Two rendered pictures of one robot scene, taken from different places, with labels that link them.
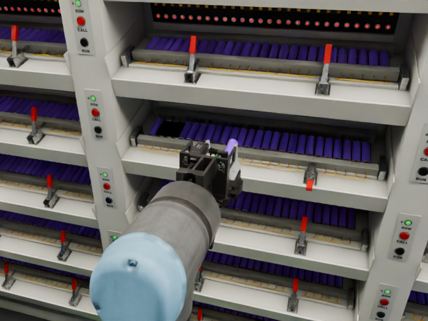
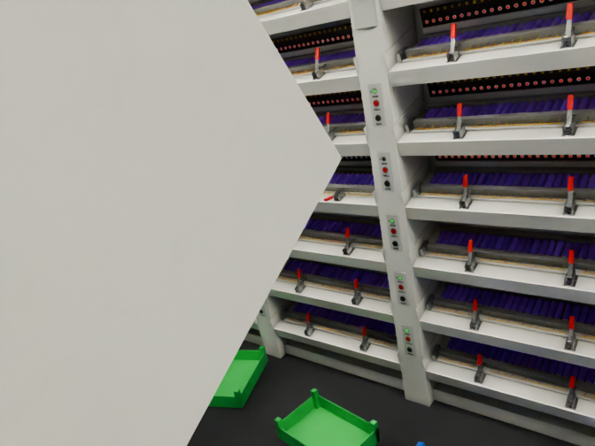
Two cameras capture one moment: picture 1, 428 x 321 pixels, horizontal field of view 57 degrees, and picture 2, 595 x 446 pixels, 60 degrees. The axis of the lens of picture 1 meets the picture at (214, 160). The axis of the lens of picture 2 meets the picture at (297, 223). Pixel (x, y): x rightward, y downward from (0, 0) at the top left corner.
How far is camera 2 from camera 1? 1.14 m
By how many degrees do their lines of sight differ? 26
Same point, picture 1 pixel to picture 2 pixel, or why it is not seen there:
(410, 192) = (386, 199)
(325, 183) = (346, 200)
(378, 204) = (374, 211)
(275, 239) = (336, 247)
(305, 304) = (366, 301)
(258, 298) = (336, 296)
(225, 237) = (305, 247)
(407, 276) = (406, 263)
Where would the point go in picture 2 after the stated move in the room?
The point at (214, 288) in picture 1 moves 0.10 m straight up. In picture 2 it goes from (310, 291) to (305, 269)
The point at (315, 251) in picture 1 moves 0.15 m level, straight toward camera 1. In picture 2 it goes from (357, 253) to (331, 272)
